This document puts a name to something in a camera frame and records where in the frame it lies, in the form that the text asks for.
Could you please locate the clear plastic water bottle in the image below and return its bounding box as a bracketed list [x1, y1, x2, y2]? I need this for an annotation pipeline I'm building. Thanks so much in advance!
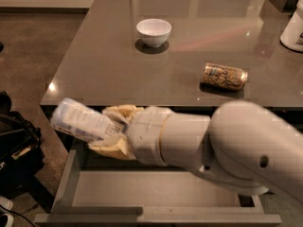
[50, 98, 123, 142]

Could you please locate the gold soda can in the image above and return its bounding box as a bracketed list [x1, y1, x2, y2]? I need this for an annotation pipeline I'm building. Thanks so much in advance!
[201, 63, 248, 91]

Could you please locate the white ceramic bowl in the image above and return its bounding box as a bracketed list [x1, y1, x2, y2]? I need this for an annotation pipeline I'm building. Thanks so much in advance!
[136, 19, 171, 47]

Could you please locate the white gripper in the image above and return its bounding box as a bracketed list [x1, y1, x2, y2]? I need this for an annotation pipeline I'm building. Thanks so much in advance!
[88, 104, 173, 166]

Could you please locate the black bag on floor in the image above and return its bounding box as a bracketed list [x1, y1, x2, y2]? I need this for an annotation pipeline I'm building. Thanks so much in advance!
[0, 91, 45, 196]

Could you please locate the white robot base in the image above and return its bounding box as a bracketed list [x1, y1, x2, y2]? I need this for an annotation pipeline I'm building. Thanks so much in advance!
[280, 0, 303, 52]

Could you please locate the white shoe on floor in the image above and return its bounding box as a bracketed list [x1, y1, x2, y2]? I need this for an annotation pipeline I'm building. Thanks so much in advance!
[0, 197, 14, 227]

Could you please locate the open grey top drawer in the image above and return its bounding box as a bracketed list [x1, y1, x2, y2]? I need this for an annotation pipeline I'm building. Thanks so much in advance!
[35, 142, 281, 227]

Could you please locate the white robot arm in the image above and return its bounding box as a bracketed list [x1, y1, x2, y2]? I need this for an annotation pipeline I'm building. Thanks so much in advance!
[89, 100, 303, 206]

